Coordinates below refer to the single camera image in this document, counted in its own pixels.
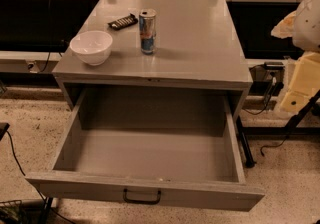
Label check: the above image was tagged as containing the black drawer handle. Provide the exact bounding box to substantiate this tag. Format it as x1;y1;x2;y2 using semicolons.
123;189;162;205

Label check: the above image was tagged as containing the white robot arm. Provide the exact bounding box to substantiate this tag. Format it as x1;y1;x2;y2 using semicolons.
271;0;320;113

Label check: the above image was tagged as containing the grey open drawer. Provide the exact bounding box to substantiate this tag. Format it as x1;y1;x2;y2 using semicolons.
27;86;264;211

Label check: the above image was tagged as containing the white bowl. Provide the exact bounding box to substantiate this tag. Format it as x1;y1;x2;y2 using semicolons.
69;31;113;66

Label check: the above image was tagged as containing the black cable right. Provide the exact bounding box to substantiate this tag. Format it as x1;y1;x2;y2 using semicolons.
242;64;291;158

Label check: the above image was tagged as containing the redbull can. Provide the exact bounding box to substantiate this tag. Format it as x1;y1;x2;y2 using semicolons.
139;9;156;54

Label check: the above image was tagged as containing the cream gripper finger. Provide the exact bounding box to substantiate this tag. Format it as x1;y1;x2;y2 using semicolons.
271;11;296;39
280;52;320;114

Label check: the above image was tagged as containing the black snack bar wrapper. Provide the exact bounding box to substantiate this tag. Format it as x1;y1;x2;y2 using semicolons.
108;14;138;31

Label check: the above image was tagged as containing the black floor cable left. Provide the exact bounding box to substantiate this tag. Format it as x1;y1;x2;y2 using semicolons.
5;129;78;224

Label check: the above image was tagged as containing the grey cabinet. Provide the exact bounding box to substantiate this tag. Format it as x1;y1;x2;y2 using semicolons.
54;0;252;120

